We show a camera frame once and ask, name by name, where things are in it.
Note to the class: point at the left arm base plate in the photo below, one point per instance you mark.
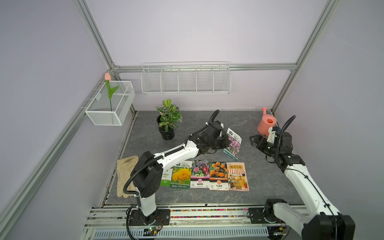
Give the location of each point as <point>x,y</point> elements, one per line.
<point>160,217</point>

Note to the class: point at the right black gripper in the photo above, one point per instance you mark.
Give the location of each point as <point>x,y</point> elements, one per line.
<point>263,141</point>

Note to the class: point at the orange seed packet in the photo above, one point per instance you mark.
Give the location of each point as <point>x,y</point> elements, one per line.
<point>218,176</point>

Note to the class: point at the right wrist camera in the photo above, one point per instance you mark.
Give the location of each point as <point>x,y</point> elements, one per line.
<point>272,134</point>

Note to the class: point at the white seed packet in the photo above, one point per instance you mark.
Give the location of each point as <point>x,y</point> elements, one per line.
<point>237,177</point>

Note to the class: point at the white mesh basket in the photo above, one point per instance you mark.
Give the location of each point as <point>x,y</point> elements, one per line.
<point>98,110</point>

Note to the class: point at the white wire wall shelf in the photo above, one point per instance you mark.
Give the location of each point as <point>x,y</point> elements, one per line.
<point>186,78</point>

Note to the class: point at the marigold seed packet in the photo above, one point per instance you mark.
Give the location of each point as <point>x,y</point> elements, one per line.
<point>181,175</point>

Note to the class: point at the aluminium front rail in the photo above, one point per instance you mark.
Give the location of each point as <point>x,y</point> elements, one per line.
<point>188,222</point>

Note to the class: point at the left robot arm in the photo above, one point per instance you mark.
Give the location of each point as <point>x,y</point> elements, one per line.
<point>145,178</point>

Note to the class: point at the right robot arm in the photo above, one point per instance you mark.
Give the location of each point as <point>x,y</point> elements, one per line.
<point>324,221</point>

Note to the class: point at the artificial pink tulip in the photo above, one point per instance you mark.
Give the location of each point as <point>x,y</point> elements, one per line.
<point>110,90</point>

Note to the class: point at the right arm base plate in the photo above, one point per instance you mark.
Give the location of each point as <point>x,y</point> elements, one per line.
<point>259,216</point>

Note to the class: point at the beige work glove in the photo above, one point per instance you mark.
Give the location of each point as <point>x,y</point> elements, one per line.
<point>124,168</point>

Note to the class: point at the purple flowers seed packet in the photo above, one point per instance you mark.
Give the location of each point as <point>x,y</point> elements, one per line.
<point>234,147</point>

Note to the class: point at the pink bordered seed packet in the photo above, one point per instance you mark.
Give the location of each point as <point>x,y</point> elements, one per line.
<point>200,177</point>

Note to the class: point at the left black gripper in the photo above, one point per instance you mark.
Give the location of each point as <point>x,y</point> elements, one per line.
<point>225,144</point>

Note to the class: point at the pink watering can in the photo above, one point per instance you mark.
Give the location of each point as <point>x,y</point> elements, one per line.
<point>267,122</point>

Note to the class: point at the green seed packet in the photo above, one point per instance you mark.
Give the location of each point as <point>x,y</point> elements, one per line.
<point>167,177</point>

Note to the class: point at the potted green plant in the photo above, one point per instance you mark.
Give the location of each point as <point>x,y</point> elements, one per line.
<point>168,119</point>

